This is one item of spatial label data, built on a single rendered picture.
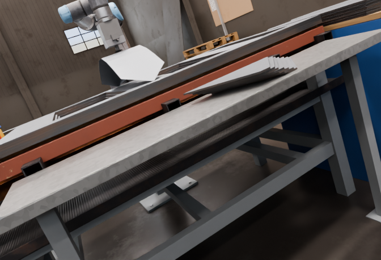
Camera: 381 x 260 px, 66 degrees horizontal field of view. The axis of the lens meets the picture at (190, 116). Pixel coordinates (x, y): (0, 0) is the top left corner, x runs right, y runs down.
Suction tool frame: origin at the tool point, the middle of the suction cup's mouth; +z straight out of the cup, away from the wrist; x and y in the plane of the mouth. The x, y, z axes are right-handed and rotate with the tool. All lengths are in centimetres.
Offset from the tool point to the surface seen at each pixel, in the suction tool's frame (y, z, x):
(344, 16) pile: 81, 18, -50
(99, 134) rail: -26, 22, -39
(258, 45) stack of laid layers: 41, 16, -41
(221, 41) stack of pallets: 317, 22, 400
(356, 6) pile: 80, 15, -56
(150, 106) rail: -7.4, 20.5, -39.4
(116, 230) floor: -32, 99, 54
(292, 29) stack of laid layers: 60, 15, -41
